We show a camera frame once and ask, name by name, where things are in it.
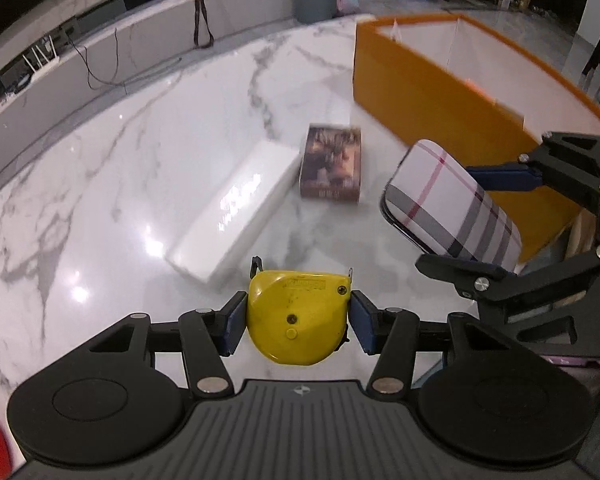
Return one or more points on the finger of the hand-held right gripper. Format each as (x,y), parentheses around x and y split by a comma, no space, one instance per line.
(505,177)
(450,266)

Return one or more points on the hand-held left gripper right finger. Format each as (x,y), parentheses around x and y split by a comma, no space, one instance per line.
(362,325)

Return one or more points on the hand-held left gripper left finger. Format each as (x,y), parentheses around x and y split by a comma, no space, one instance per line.
(235,322)

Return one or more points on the plaid glasses case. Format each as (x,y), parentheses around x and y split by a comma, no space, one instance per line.
(450,200)

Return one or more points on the yellow tape measure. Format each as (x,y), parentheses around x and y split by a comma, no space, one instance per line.
(295,310)

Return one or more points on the orange white cardboard box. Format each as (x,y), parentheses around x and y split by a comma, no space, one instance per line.
(430,95)

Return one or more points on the long white box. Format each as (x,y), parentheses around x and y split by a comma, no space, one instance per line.
(230,215)

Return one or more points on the brown picture card box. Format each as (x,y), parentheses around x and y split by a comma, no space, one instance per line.
(330,160)

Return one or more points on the grey marble television console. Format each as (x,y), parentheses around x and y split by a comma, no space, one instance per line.
(150,40)

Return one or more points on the white router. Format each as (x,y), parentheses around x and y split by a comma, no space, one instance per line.
(45,66)

